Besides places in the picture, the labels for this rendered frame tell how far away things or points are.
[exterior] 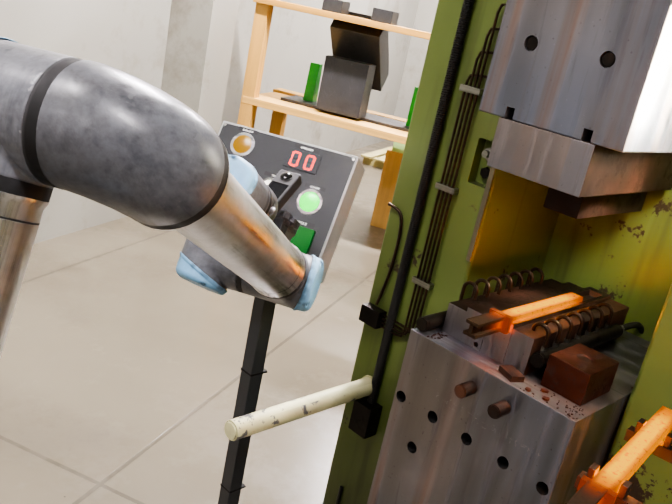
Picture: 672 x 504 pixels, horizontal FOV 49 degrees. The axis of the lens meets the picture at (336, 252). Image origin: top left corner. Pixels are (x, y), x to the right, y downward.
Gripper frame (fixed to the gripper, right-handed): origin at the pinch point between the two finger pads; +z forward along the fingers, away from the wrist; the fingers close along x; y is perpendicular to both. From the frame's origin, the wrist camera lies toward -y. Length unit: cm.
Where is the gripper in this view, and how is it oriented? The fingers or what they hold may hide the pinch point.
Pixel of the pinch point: (288, 230)
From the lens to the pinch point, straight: 155.0
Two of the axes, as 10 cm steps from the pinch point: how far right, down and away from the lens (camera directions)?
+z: 2.0, 2.6, 9.4
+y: -3.4, 9.2, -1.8
